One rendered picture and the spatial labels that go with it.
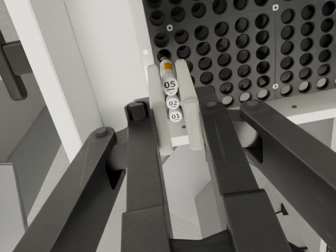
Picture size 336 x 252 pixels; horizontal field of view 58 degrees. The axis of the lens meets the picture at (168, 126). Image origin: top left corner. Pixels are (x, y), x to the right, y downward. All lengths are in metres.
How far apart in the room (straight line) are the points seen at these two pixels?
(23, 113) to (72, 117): 0.63
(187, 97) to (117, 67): 0.21
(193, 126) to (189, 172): 1.29
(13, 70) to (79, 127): 0.07
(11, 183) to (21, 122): 0.32
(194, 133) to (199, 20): 0.14
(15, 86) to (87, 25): 0.10
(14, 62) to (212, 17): 0.17
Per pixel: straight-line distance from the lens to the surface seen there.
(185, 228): 1.75
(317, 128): 0.57
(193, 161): 1.41
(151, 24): 0.28
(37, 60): 0.27
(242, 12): 0.29
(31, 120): 0.86
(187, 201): 1.56
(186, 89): 0.16
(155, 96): 0.16
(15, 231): 0.62
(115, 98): 0.37
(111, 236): 1.78
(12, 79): 0.30
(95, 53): 0.35
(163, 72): 0.23
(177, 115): 0.29
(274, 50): 0.30
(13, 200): 0.58
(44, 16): 0.28
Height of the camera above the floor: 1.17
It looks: 61 degrees down
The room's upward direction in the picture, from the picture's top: 172 degrees clockwise
